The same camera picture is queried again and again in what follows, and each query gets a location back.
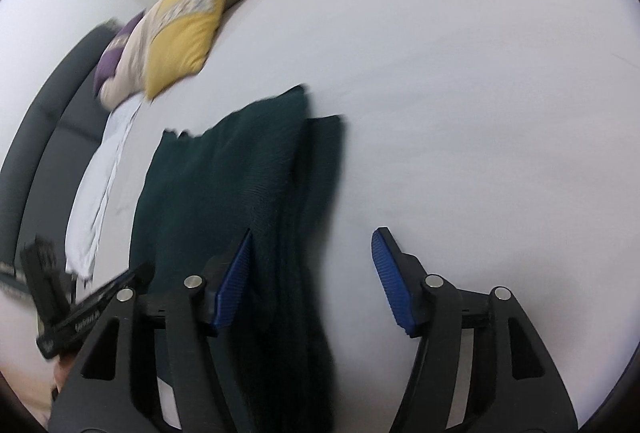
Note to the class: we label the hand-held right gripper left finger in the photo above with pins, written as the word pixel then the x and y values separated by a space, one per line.
pixel 232 283

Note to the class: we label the white pillow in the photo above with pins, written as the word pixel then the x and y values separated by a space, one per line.
pixel 100 193

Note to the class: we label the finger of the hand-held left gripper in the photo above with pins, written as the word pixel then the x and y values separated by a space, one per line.
pixel 137 274

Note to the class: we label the dark green sweater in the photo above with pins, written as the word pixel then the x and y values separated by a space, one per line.
pixel 220 183

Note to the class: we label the yellow patterned pillow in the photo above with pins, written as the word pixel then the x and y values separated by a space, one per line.
pixel 182 28

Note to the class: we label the dark grey headboard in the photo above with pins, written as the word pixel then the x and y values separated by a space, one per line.
pixel 40 153

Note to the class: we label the person's left hand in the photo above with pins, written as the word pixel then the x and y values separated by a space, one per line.
pixel 63 375

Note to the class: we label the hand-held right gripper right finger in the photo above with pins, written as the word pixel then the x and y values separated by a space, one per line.
pixel 390 278

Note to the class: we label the purple patterned pillow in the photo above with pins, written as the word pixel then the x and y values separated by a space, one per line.
pixel 114 58

